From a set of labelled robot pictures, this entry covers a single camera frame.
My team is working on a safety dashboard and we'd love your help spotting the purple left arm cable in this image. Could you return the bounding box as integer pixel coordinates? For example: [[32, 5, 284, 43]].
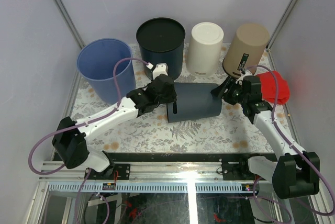
[[28, 58, 155, 224]]

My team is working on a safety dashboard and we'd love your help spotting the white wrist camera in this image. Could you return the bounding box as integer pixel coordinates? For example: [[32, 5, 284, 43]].
[[146, 63, 168, 80], [236, 71, 252, 85]]

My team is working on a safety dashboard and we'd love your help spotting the cream white bin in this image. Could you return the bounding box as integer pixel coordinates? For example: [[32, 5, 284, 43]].
[[186, 22, 224, 77]]

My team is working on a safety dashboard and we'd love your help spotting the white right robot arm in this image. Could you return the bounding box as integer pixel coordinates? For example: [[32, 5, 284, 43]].
[[211, 75, 320, 199]]

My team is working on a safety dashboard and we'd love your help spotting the dark navy tall bin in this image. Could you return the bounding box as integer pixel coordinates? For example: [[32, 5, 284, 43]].
[[136, 17, 186, 80]]

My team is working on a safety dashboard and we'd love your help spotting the red crumpled cloth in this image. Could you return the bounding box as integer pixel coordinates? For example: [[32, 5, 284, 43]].
[[257, 71, 290, 105]]

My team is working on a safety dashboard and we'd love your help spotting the dark teal bin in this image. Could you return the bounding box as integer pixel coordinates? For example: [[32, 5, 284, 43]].
[[166, 83, 222, 123]]

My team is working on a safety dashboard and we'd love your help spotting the floral patterned table mat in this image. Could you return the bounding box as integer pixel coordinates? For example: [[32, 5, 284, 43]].
[[68, 41, 299, 154]]

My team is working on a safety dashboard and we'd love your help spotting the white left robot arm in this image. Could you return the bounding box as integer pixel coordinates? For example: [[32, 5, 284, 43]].
[[52, 74, 177, 179]]

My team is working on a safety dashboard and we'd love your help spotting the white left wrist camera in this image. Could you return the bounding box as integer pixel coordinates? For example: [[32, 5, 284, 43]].
[[146, 63, 168, 80]]

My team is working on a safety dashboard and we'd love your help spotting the light blue plastic bin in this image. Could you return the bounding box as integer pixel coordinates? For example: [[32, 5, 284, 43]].
[[77, 38, 136, 105]]

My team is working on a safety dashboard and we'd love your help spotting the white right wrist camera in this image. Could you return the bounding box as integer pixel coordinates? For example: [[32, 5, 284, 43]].
[[236, 71, 252, 85]]

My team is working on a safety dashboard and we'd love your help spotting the tan cylindrical bin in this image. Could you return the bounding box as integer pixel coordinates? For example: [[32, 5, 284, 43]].
[[222, 23, 270, 77]]

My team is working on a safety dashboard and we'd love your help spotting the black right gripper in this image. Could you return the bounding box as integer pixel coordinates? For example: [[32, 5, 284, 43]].
[[210, 76, 248, 106]]

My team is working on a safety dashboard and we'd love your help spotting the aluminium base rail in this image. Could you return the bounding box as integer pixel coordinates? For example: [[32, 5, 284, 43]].
[[38, 160, 255, 194]]

